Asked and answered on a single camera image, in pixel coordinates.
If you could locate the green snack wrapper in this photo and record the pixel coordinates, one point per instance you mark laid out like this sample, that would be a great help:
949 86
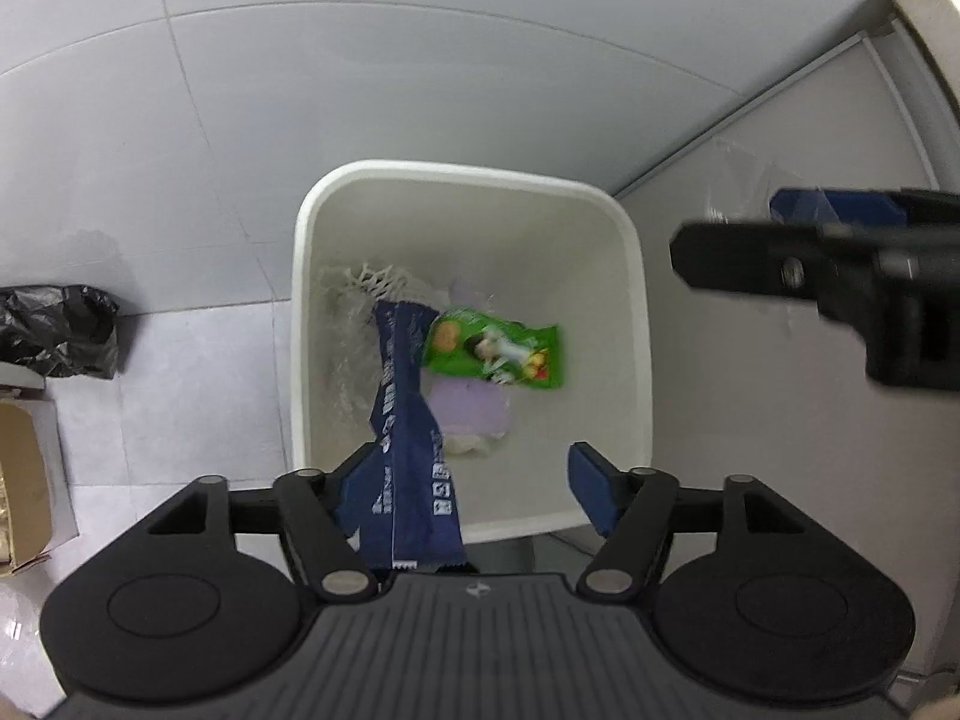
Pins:
510 356

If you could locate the clear plastic film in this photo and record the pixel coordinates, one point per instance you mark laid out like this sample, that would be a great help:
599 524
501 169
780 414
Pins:
349 360

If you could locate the pale purple paper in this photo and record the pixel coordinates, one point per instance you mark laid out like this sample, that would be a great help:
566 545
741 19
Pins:
469 409

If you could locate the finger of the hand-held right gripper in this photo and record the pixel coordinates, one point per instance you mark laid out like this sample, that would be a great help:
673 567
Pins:
742 259
840 206

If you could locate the black plastic bag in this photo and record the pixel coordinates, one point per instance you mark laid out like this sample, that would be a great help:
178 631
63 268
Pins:
60 330

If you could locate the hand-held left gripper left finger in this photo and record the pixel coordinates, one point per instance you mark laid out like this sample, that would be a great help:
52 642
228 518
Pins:
315 525

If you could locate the dark blue snack wrapper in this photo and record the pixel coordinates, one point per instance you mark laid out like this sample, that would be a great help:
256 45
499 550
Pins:
409 465

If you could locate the white foam net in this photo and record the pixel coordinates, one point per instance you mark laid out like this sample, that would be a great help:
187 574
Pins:
375 277

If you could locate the white trash bin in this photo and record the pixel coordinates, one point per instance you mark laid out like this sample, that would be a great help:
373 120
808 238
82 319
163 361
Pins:
525 240

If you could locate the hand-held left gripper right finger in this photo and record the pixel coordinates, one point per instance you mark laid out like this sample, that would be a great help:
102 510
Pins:
596 491

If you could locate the cardboard box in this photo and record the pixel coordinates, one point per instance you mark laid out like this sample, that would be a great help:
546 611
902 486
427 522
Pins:
22 465

